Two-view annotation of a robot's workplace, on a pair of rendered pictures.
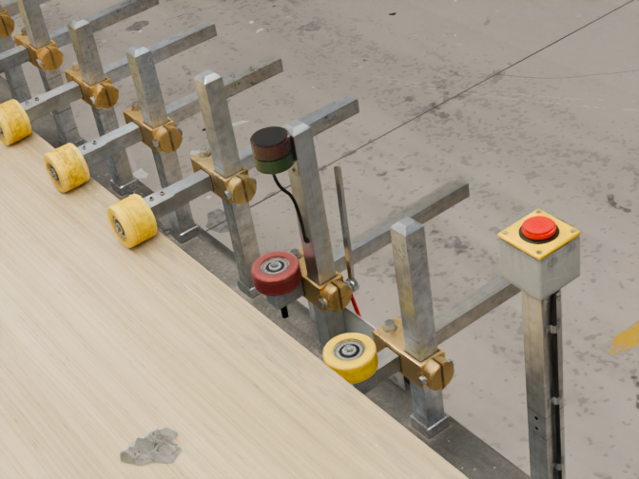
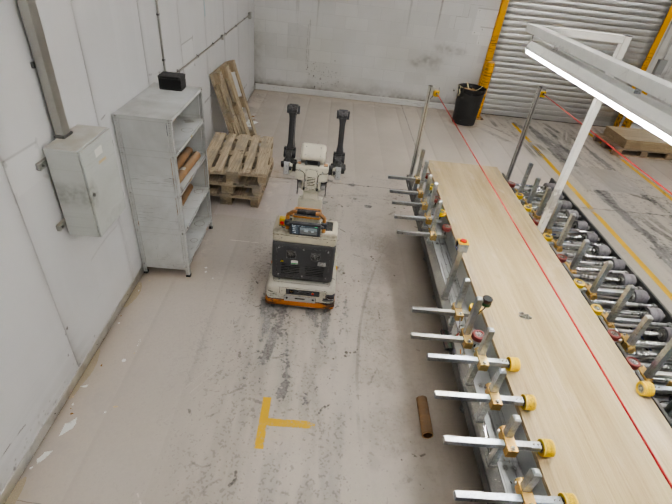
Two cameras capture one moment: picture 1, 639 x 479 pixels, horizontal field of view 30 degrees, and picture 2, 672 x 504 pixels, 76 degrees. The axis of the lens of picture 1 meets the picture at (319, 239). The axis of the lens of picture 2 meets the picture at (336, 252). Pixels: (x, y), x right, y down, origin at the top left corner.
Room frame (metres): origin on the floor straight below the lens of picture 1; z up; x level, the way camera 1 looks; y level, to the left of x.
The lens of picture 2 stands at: (3.72, 0.17, 2.79)
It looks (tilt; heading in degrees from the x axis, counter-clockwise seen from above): 36 degrees down; 208
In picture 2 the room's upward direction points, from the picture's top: 7 degrees clockwise
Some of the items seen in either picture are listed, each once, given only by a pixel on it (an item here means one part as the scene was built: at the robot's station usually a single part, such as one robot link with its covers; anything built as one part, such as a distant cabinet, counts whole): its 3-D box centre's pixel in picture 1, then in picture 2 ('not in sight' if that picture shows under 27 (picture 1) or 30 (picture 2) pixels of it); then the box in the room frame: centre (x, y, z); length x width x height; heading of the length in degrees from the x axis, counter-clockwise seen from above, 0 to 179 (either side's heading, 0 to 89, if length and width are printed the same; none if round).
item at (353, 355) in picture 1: (353, 374); not in sight; (1.32, -0.01, 0.85); 0.08 x 0.08 x 0.11
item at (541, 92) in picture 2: not in sight; (523, 140); (-1.21, -0.38, 1.25); 0.15 x 0.08 x 1.10; 31
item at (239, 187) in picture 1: (223, 177); (480, 358); (1.79, 0.15, 0.95); 0.14 x 0.06 x 0.05; 31
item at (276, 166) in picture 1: (273, 157); not in sight; (1.53, 0.05, 1.13); 0.06 x 0.06 x 0.02
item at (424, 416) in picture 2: not in sight; (424, 416); (1.65, -0.04, 0.04); 0.30 x 0.08 x 0.08; 31
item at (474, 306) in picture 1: (451, 322); (444, 312); (1.43, -0.18, 0.84); 0.43 x 0.03 x 0.04; 121
